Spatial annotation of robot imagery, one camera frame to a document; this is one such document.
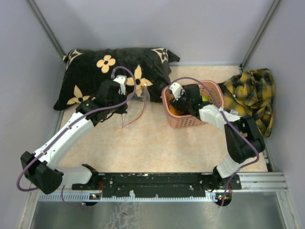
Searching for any clear zip top bag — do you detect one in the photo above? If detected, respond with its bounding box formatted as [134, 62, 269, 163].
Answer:
[121, 84, 150, 128]

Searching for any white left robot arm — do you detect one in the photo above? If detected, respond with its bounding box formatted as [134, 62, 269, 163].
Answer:
[20, 75, 127, 194]

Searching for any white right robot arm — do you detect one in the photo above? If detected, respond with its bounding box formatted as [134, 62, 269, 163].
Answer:
[168, 82, 265, 189]

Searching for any green custard apple toy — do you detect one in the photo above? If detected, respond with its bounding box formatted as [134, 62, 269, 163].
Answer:
[202, 96, 209, 102]

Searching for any pink plastic basket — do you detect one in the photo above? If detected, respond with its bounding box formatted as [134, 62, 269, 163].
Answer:
[162, 80, 225, 128]

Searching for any orange fruit toy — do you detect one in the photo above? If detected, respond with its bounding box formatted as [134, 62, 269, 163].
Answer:
[169, 106, 183, 116]

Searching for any black floral pillow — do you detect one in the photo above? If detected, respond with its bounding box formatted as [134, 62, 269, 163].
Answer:
[53, 47, 180, 111]

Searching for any yellow plaid shirt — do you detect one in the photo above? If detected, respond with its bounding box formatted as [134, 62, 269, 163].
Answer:
[219, 69, 275, 137]

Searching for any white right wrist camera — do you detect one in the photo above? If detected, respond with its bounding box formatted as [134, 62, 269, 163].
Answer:
[168, 82, 184, 101]

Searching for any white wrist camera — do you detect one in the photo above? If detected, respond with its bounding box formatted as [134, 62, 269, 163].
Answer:
[114, 75, 127, 95]
[168, 82, 184, 101]

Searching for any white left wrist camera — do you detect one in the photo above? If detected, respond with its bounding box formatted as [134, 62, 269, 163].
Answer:
[114, 75, 127, 95]

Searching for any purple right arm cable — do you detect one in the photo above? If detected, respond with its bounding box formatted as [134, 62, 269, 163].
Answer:
[169, 76, 260, 208]

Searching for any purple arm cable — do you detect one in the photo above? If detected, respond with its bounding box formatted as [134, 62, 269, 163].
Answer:
[16, 66, 137, 192]
[169, 76, 260, 208]

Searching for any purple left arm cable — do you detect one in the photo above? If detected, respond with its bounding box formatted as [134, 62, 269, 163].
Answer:
[16, 66, 137, 192]

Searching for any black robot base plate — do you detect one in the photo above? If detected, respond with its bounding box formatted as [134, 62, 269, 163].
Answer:
[72, 173, 229, 198]

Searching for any aluminium frame rail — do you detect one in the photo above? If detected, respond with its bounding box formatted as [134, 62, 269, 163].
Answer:
[39, 172, 287, 205]

